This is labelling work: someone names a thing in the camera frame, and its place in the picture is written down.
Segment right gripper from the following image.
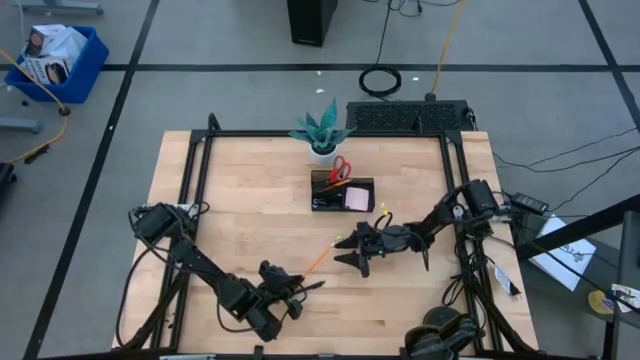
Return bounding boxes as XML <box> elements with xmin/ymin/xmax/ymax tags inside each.
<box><xmin>333</xmin><ymin>220</ymin><xmax>419</xmax><ymax>280</ymax></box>

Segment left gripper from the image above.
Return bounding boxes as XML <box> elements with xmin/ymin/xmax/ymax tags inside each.
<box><xmin>256</xmin><ymin>259</ymin><xmax>309</xmax><ymax>322</ymax></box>

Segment pink sticky note pad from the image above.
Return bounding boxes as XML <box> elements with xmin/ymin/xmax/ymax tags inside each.
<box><xmin>343</xmin><ymin>186</ymin><xmax>371</xmax><ymax>212</ymax></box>

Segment red-handled scissors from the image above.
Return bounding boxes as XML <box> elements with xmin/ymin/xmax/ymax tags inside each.
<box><xmin>327</xmin><ymin>155</ymin><xmax>353</xmax><ymax>184</ymax></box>

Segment black mesh desk organizer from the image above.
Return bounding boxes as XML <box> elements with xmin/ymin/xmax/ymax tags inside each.
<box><xmin>310</xmin><ymin>169</ymin><xmax>376</xmax><ymax>213</ymax></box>

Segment white round plant pot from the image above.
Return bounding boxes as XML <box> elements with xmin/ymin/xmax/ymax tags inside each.
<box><xmin>308</xmin><ymin>142</ymin><xmax>340</xmax><ymax>168</ymax></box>

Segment green snake plant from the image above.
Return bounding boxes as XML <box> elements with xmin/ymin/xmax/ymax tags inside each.
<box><xmin>288</xmin><ymin>97</ymin><xmax>357</xmax><ymax>151</ymax></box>

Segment black perforated computer case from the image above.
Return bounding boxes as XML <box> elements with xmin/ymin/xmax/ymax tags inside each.
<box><xmin>345</xmin><ymin>99</ymin><xmax>475</xmax><ymax>134</ymax></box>

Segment black power adapter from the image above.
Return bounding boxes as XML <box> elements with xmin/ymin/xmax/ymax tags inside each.
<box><xmin>510</xmin><ymin>192</ymin><xmax>551</xmax><ymax>215</ymax></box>

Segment white paper sheet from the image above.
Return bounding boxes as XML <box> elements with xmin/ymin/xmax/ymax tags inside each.
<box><xmin>529</xmin><ymin>214</ymin><xmax>598</xmax><ymax>292</ymax></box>

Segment black gantry beam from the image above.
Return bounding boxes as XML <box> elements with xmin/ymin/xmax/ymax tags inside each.
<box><xmin>514</xmin><ymin>193</ymin><xmax>640</xmax><ymax>261</ymax></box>

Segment black computer tower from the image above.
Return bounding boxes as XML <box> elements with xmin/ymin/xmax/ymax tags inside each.
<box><xmin>286</xmin><ymin>0</ymin><xmax>339</xmax><ymax>48</ymax></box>

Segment yellow round disc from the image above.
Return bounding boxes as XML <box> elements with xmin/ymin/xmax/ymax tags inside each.
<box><xmin>587</xmin><ymin>289</ymin><xmax>615</xmax><ymax>315</ymax></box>

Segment white printed card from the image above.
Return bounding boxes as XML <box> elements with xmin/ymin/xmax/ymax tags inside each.
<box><xmin>610</xmin><ymin>283</ymin><xmax>640</xmax><ymax>314</ymax></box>

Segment blue plastic bin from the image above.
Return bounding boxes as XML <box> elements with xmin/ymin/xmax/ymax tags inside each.
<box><xmin>4</xmin><ymin>24</ymin><xmax>110</xmax><ymax>105</ymax></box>

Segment grey metal furniture base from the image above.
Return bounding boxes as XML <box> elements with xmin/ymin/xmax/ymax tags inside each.
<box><xmin>18</xmin><ymin>0</ymin><xmax>105</xmax><ymax>16</ymax></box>
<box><xmin>0</xmin><ymin>117</ymin><xmax>42</xmax><ymax>134</ymax></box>

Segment white cardboard box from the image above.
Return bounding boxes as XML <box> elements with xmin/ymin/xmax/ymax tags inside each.
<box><xmin>23</xmin><ymin>23</ymin><xmax>89</xmax><ymax>64</ymax></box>
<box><xmin>19</xmin><ymin>56</ymin><xmax>71</xmax><ymax>86</ymax></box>

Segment black metal table frame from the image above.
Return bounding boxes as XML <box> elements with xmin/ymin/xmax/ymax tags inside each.
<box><xmin>119</xmin><ymin>112</ymin><xmax>534</xmax><ymax>360</ymax></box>

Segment coiled black cable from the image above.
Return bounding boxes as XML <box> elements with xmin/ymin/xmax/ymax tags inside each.
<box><xmin>358</xmin><ymin>0</ymin><xmax>403</xmax><ymax>99</ymax></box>

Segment yellow hanging cable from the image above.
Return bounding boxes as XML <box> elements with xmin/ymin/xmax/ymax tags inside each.
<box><xmin>429</xmin><ymin>0</ymin><xmax>467</xmax><ymax>99</ymax></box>

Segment dark metal post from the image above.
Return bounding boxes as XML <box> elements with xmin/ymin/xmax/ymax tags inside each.
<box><xmin>602</xmin><ymin>209</ymin><xmax>640</xmax><ymax>360</ymax></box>

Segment yellow floor cable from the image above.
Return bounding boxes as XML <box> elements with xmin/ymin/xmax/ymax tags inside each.
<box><xmin>0</xmin><ymin>48</ymin><xmax>70</xmax><ymax>165</ymax></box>

